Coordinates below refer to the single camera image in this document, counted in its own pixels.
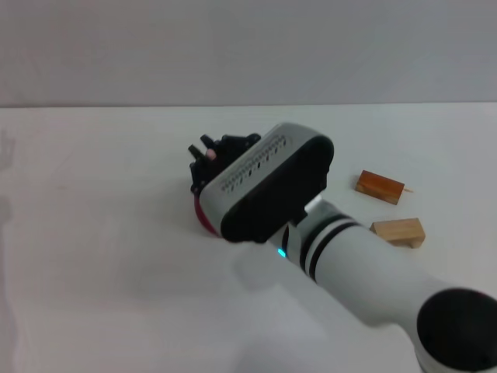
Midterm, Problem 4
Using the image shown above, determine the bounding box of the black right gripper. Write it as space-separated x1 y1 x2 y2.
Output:
189 134 262 195

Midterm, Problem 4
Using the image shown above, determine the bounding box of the red ceramic coffee mug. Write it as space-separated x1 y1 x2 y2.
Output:
193 193 221 237

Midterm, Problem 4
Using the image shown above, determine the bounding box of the dark reddish wooden block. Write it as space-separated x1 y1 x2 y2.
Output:
355 169 405 205

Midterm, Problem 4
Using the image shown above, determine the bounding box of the light wooden block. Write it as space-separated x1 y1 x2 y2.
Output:
368 218 426 249

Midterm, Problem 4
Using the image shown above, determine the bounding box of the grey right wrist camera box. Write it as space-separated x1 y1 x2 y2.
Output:
197 123 335 245

